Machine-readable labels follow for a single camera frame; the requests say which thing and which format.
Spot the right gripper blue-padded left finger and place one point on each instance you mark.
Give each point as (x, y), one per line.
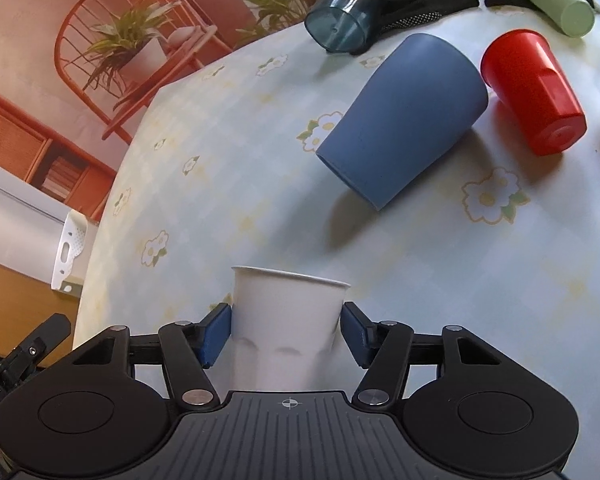
(188, 350)

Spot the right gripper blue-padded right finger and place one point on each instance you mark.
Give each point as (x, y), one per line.
(382, 349)

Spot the white paper cup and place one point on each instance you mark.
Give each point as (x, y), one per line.
(283, 328)

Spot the blue plastic cup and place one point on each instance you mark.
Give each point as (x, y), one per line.
(417, 105)

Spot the red plastic cup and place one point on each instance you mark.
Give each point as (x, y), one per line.
(522, 70)

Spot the transparent teal plastic cup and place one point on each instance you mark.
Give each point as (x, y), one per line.
(342, 26)

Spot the white perforated laundry basket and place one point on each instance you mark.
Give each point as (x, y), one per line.
(66, 276)

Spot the printed room backdrop cloth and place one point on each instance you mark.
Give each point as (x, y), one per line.
(77, 75)

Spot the black sock left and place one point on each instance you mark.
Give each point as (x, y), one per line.
(406, 14)

